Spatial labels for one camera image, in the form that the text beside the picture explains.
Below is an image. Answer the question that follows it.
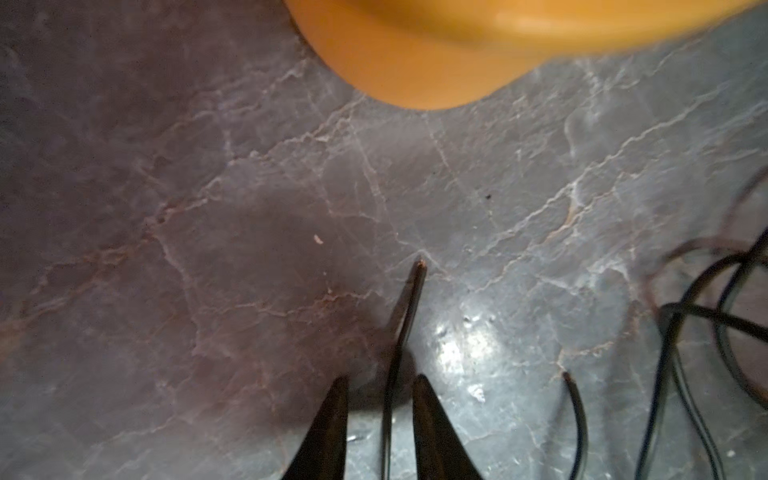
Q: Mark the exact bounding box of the black cable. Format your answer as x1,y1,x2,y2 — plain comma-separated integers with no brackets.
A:
379,167,768,480

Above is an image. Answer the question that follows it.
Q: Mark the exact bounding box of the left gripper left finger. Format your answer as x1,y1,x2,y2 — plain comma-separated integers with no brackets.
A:
282,376,349,480

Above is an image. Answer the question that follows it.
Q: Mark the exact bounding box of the yellow plastic bin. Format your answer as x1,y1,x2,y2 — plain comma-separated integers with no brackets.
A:
286,0,755,110

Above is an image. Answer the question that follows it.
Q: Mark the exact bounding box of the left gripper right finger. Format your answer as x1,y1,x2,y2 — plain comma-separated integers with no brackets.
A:
412,374,482,480

